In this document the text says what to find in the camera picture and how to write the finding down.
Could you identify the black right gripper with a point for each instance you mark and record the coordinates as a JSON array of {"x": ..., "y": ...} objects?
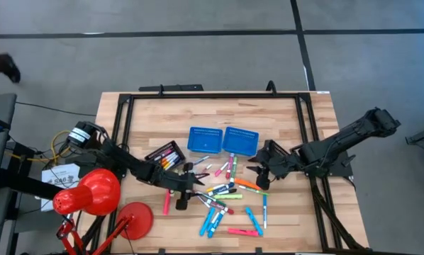
[{"x": 284, "y": 165}]

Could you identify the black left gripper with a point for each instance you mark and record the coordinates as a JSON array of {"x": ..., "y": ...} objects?
[{"x": 173, "y": 178}]

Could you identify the thin magenta marker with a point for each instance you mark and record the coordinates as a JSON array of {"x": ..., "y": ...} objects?
[{"x": 207, "y": 168}]

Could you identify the thin orange-yellow marker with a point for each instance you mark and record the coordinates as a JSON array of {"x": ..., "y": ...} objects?
[{"x": 213, "y": 188}]

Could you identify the dark green marker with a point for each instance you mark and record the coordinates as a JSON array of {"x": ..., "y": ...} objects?
[{"x": 206, "y": 197}]

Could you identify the orange highlighter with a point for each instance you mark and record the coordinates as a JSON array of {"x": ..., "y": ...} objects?
[{"x": 247, "y": 183}]

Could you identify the thin pink marker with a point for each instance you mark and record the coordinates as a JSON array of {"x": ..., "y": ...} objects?
[{"x": 221, "y": 169}]

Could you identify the green Expo marker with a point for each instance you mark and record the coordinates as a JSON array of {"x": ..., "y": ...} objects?
[{"x": 234, "y": 169}]

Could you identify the thin light green marker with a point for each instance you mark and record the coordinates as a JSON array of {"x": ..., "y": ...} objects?
[{"x": 253, "y": 190}]

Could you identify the dark blue Expo marker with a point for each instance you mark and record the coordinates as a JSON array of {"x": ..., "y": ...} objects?
[{"x": 224, "y": 187}]

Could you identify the blue plastic basket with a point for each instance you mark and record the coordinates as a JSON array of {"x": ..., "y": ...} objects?
[
  {"x": 240, "y": 141},
  {"x": 205, "y": 141}
]

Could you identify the pink Expo marker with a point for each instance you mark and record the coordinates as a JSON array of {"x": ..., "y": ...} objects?
[{"x": 230, "y": 165}]

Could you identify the black Sharpie marker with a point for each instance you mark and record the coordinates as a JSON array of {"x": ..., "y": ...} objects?
[{"x": 229, "y": 191}]

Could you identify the red Expo marker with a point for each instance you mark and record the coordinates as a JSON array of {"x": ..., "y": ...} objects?
[{"x": 219, "y": 206}]

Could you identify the light green Sharpie highlighter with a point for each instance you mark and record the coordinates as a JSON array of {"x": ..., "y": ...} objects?
[{"x": 229, "y": 196}]

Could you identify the pink highlighter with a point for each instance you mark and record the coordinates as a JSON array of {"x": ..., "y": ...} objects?
[
  {"x": 167, "y": 203},
  {"x": 242, "y": 232}
]

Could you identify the blue highlighter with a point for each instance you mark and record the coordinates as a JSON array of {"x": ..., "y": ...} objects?
[
  {"x": 254, "y": 221},
  {"x": 207, "y": 222}
]

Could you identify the thin blue marker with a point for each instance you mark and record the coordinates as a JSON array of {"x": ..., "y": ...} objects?
[{"x": 264, "y": 212}]

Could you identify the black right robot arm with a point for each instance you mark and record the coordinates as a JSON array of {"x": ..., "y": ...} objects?
[{"x": 343, "y": 140}]

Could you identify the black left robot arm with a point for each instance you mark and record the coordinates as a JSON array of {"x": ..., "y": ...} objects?
[{"x": 127, "y": 161}]

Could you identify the orange marker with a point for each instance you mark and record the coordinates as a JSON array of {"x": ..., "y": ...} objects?
[{"x": 168, "y": 159}]

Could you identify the black clamp hook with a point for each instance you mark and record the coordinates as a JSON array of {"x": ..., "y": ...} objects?
[{"x": 271, "y": 86}]

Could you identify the black table-edge clamp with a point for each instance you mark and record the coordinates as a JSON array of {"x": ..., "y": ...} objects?
[
  {"x": 258, "y": 251},
  {"x": 161, "y": 251}
]

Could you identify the black bar device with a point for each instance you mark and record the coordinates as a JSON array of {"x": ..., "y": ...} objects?
[{"x": 176, "y": 88}]

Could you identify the red desk lamp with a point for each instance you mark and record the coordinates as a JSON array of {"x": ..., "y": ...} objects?
[{"x": 91, "y": 191}]

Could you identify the white printed paper sheet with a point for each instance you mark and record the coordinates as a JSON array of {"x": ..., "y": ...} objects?
[{"x": 61, "y": 177}]

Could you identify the black support beam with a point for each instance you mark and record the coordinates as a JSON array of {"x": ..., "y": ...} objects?
[{"x": 27, "y": 184}]

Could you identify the person's foot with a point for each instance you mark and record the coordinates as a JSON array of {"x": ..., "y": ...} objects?
[{"x": 6, "y": 65}]

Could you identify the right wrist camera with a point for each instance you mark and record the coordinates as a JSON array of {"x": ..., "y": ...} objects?
[{"x": 263, "y": 182}]

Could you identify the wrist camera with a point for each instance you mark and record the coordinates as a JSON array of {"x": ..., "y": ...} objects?
[
  {"x": 263, "y": 182},
  {"x": 183, "y": 202}
]

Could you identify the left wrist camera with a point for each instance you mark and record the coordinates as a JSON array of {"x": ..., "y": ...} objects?
[{"x": 183, "y": 202}]

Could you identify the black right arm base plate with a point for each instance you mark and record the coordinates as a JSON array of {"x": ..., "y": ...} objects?
[{"x": 343, "y": 166}]

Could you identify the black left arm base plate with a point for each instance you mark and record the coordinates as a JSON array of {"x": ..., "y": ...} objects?
[{"x": 88, "y": 164}]

